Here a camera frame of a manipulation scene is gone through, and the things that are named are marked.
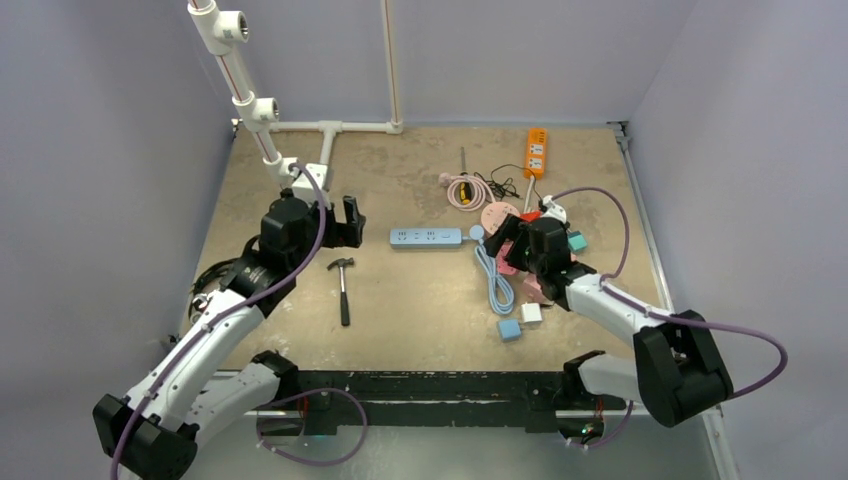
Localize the red cube socket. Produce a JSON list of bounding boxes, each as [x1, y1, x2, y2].
[[519, 210, 542, 222]]

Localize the teal USB charger plug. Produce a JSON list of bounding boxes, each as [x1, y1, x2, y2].
[[568, 231, 588, 254]]

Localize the pink cube power socket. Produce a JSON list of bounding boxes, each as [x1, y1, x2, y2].
[[521, 274, 549, 304]]

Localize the small pink plug block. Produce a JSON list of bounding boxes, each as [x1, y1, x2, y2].
[[495, 241, 520, 276]]

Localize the light blue power strip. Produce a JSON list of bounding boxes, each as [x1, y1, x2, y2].
[[389, 228, 464, 250]]

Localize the pink round socket base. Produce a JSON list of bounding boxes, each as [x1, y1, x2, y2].
[[480, 202, 521, 236]]

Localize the white plug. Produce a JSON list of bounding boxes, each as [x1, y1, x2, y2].
[[520, 303, 544, 326]]

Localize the light blue cable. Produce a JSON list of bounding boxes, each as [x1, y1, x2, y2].
[[467, 225, 517, 317]]

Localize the pink cable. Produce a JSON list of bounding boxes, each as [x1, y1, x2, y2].
[[438, 170, 497, 213]]

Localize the black yellow flathead screwdriver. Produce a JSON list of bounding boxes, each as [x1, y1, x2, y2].
[[459, 147, 473, 205]]

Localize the orange power strip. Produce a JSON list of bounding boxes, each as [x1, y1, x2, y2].
[[524, 128, 548, 180]]

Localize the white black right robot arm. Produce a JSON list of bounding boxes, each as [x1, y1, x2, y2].
[[483, 215, 734, 427]]

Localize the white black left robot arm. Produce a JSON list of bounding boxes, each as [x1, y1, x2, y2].
[[93, 195, 366, 479]]

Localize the black steel claw hammer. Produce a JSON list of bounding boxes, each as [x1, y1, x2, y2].
[[326, 258, 355, 327]]

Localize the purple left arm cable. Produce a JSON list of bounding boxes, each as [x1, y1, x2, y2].
[[109, 162, 370, 480]]

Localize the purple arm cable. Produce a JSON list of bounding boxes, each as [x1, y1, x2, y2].
[[543, 186, 790, 450], [109, 162, 370, 480]]

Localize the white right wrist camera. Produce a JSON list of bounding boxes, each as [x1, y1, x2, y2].
[[538, 195, 568, 224]]

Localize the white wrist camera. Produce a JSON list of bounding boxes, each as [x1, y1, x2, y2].
[[289, 163, 331, 207], [538, 195, 568, 224]]

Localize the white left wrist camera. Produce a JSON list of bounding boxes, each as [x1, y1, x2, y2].
[[289, 163, 331, 207]]

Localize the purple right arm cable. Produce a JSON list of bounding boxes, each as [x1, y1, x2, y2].
[[543, 186, 790, 450]]

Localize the light blue wall plug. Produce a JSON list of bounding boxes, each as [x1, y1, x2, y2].
[[497, 319, 522, 343]]

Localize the aluminium rail frame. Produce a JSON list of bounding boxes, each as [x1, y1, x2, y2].
[[117, 120, 741, 480]]

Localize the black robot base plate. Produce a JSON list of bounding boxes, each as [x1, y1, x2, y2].
[[259, 370, 626, 435]]

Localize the white PVC pipe frame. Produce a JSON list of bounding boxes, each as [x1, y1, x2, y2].
[[186, 1, 405, 187]]

